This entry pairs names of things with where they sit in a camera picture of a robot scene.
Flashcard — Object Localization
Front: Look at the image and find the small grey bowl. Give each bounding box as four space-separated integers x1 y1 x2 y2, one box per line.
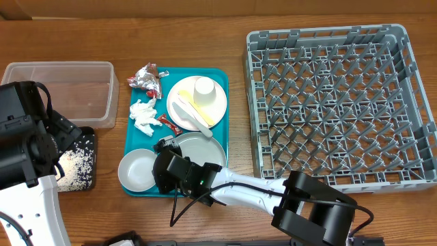
118 149 157 192

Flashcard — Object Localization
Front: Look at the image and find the grey round plate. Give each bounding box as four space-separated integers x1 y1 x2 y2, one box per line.
175 132 227 167

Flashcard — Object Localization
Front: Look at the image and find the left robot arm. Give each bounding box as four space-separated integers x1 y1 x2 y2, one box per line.
1 81 82 245

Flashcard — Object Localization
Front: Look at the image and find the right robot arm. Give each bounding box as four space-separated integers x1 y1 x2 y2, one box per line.
152 147 357 245

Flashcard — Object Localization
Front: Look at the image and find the grey dishwasher rack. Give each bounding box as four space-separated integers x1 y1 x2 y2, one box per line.
244 24 436 193

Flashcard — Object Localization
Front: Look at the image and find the teal plastic tray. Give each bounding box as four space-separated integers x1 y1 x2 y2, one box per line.
123 67 229 197

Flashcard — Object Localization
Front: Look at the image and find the red ketchup packet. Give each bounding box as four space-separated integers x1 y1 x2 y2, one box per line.
158 113 183 136

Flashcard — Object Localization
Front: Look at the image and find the white plastic knife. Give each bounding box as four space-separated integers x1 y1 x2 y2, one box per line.
172 102 213 138

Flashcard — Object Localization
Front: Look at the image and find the crumpled white napkin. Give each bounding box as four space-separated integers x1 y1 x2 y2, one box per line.
129 98 163 137

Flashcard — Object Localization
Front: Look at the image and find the white plate with cutlery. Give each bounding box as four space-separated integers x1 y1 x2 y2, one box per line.
167 76 227 131

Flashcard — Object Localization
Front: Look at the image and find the yellow plastic spoon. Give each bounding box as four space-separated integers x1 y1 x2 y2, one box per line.
178 90 215 126

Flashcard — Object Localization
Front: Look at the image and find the white paper cup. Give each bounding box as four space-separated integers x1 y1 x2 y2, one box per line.
193 77 216 106

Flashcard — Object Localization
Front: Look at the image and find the white rice pile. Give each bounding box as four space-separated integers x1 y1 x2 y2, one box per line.
57 136 96 191

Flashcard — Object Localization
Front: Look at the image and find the crumpled foil wrapper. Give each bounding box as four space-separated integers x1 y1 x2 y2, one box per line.
127 63 169 99

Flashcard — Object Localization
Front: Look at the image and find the black tray bin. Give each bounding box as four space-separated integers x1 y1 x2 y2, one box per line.
56 126 98 192

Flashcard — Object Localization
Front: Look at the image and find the clear plastic bin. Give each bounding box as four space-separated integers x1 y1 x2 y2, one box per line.
1 61 119 128

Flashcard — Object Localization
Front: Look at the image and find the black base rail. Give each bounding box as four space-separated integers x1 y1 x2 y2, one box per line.
81 230 386 246

